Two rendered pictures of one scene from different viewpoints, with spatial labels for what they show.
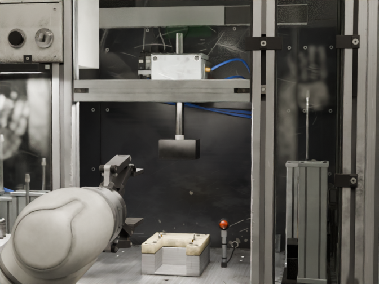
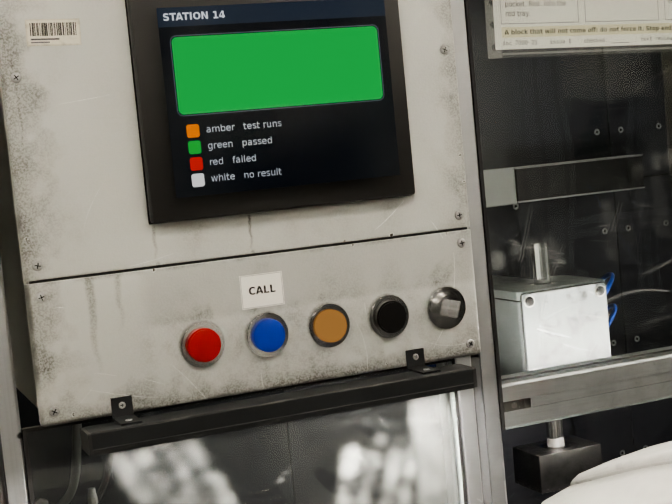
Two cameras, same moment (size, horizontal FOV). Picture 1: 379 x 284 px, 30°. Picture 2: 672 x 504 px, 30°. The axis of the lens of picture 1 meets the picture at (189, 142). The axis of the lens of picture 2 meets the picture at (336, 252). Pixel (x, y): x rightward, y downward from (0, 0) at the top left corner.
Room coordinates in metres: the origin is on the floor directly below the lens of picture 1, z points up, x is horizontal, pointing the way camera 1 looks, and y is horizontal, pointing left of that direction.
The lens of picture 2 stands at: (0.51, 1.01, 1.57)
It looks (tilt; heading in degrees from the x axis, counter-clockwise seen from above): 4 degrees down; 328
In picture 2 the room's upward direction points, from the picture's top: 5 degrees counter-clockwise
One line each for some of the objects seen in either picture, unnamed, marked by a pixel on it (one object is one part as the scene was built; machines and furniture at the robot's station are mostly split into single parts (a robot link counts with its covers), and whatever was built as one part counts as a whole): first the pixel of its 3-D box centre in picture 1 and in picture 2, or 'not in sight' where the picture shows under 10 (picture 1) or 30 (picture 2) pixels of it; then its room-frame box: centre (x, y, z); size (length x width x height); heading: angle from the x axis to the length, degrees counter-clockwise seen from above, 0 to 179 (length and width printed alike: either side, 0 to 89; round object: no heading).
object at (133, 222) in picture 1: (130, 222); not in sight; (1.21, 0.10, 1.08); 0.07 x 0.03 x 0.01; 170
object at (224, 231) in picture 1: (224, 243); not in sight; (1.62, -0.08, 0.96); 0.03 x 0.03 x 0.12; 80
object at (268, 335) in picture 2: not in sight; (266, 334); (1.49, 0.48, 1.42); 0.03 x 0.02 x 0.03; 80
